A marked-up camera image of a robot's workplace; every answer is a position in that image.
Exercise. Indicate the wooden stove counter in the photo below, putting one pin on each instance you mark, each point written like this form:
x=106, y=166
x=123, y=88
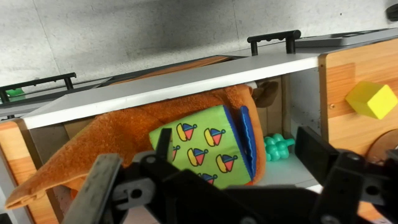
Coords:
x=16, y=157

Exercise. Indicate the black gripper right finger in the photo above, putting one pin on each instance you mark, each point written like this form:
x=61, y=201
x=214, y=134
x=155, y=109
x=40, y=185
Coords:
x=352, y=182

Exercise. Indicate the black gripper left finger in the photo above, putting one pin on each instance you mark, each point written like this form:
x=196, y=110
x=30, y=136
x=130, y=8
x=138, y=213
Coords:
x=97, y=187

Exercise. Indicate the colourful soft toy cube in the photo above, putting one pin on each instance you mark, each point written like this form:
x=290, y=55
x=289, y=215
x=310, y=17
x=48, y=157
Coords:
x=207, y=141

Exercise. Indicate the orange cloth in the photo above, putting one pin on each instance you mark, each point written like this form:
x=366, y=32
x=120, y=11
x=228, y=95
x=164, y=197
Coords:
x=107, y=132

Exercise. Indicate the green toy grapes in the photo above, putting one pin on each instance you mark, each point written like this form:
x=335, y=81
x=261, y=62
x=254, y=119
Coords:
x=276, y=147

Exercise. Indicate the wooden kitchen counter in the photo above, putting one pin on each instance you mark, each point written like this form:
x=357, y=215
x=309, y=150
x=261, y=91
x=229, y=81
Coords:
x=365, y=58

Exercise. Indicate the yellow toy block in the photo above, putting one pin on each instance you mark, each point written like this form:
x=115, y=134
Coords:
x=371, y=100

